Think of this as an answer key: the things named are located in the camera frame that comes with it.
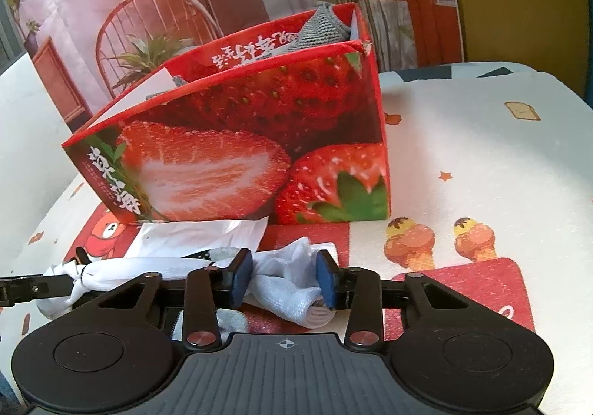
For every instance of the white plastic bag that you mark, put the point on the white plastic bag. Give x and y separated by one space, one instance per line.
194 234

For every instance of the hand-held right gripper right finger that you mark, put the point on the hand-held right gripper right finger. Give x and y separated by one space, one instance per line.
325 280

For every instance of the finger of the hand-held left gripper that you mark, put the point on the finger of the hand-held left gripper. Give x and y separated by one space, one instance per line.
37 288

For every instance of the grey knitted cloth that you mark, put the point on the grey knitted cloth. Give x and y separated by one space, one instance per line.
319 28

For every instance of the red strawberry print box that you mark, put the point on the red strawberry print box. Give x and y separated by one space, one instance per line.
278 118

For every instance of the dark window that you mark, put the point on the dark window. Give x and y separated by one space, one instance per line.
7 35

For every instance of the printed tablecloth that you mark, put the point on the printed tablecloth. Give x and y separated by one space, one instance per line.
463 141

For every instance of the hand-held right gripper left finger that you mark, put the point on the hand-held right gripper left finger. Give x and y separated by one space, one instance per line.
242 278

